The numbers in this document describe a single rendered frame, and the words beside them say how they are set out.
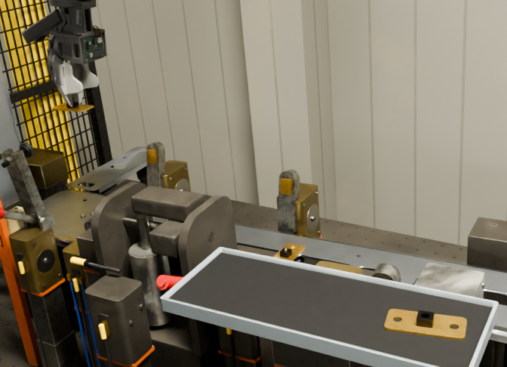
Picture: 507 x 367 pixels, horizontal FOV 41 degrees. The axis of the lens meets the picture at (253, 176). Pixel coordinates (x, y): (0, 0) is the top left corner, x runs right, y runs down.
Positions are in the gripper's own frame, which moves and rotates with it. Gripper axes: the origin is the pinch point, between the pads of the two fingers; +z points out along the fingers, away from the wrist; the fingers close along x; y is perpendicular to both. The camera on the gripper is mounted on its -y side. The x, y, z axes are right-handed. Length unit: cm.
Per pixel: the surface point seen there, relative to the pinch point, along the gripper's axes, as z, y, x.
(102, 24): 38, -160, 187
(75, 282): 23.4, 19.5, -23.7
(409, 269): 20, 70, 3
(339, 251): 21, 57, 5
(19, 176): 10.1, 1.5, -16.8
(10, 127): 13.2, -26.1, 5.5
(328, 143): 75, -17, 174
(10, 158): 6.4, 0.6, -17.4
